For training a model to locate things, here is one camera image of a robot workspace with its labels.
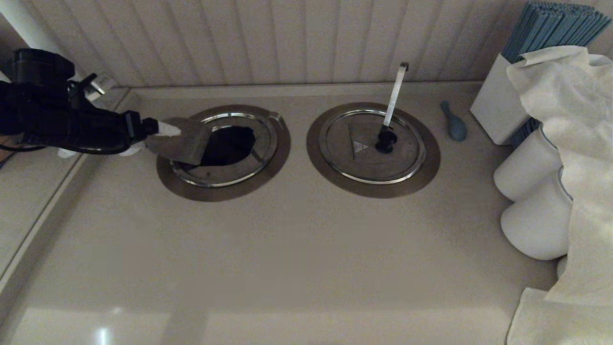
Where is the white cloth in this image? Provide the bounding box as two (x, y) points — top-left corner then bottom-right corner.
(505, 46), (613, 345)

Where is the blue ribbed pack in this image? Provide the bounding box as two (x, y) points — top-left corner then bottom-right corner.
(510, 117), (541, 148)

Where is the right flat ladle handle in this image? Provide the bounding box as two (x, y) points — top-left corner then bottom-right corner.
(382, 62), (409, 130)

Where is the white square holder box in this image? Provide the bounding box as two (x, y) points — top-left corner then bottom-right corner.
(469, 54), (527, 146)

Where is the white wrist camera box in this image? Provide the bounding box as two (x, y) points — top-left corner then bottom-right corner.
(85, 73), (117, 102)

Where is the blue rice paddle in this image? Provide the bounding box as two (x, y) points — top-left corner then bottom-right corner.
(440, 101), (467, 142)

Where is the steel hinged pot lid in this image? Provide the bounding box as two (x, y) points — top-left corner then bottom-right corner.
(318, 109), (427, 185)
(144, 112), (279, 187)

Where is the blue straw bundle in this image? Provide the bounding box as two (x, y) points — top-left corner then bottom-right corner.
(500, 2), (611, 64)

